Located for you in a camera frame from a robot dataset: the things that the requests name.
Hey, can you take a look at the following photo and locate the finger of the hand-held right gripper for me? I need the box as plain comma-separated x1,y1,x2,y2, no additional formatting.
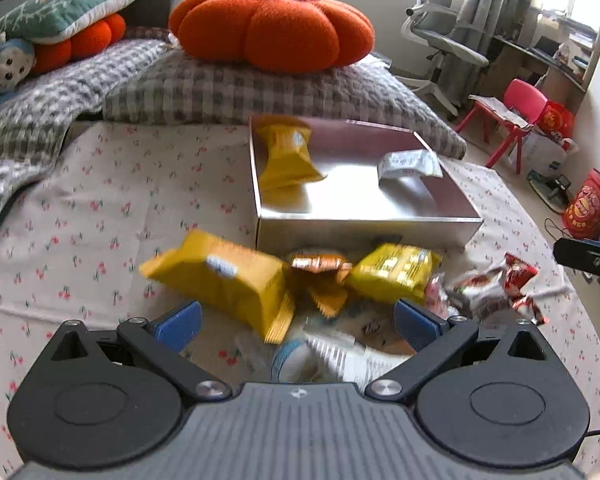
553,237,600,281

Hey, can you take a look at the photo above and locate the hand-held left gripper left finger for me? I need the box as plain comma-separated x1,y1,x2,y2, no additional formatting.
30,300,233,404

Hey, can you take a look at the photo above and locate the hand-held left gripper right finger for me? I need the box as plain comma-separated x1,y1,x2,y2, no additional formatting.
364,298,561,404

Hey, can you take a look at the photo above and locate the red white snack packet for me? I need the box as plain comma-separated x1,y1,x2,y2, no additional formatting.
424,272,456,318
452,254,551,326

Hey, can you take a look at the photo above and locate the beige snack packet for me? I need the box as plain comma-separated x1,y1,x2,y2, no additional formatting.
340,307,416,356

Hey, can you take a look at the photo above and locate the large yellow snack packet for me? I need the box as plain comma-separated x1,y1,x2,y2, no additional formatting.
139,230,297,345

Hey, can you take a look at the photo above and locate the yellow printed snack packet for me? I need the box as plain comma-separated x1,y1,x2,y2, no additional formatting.
344,242,442,305

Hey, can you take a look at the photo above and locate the white striped snack packet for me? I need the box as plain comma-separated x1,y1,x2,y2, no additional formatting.
302,327,413,383

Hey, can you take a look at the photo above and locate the orange silver snack packet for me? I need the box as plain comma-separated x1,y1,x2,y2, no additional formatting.
286,250,353,318

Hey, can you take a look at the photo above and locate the blue white snack packet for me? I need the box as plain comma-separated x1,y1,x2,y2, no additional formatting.
271,339,321,385

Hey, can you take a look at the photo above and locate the pink cardboard box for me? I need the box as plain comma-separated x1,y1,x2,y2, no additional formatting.
248,114,483,253

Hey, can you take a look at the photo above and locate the white grey snack packet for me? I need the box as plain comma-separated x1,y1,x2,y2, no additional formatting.
377,150,443,181

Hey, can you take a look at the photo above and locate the small yellow snack packet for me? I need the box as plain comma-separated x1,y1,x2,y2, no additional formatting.
255,116,327,192

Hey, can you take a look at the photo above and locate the red snack bag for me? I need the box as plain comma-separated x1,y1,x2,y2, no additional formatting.
562,169,600,240

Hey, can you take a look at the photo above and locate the black floor device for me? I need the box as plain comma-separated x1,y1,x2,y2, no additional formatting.
527,172,573,211

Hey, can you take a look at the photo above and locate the white shopping bag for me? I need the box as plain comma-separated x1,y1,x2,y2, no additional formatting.
522,130,578,178

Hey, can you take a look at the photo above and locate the small red gift bag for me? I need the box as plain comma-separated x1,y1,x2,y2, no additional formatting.
535,101,576,146

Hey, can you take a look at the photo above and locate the cherry print cloth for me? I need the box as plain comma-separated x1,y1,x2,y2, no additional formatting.
0,120,593,480

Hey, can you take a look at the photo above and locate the pink plastic child chair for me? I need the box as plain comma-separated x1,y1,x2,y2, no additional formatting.
455,78,551,176

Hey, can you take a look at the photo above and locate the newspaper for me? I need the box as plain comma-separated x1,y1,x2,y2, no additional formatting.
470,94,531,128

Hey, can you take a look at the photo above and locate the wooden desk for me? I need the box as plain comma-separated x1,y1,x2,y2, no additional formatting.
492,20,600,111

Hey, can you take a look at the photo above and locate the grey checked quilted pillow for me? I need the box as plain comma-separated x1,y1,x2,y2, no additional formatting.
102,50,468,161

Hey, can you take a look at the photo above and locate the grey checked blanket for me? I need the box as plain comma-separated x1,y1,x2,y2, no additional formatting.
0,37,173,246

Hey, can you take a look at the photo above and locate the grey office chair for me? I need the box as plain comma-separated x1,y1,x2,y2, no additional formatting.
395,0,491,116

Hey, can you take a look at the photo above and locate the small orange pumpkin cushion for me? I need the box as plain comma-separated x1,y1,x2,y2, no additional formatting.
30,12,127,76

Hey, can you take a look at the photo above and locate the large orange pumpkin cushion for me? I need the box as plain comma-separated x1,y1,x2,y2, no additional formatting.
168,0,376,75

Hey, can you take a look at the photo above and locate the blue monkey plush toy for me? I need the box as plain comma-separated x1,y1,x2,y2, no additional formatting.
0,32,37,106

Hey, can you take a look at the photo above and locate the dark grey sofa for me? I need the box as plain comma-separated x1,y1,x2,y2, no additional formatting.
122,0,193,28

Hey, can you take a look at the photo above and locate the green snowflake pillow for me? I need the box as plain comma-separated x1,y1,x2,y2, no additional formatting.
0,0,153,56

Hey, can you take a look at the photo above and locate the black cable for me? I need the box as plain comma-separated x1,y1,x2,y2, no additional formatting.
545,217,571,241

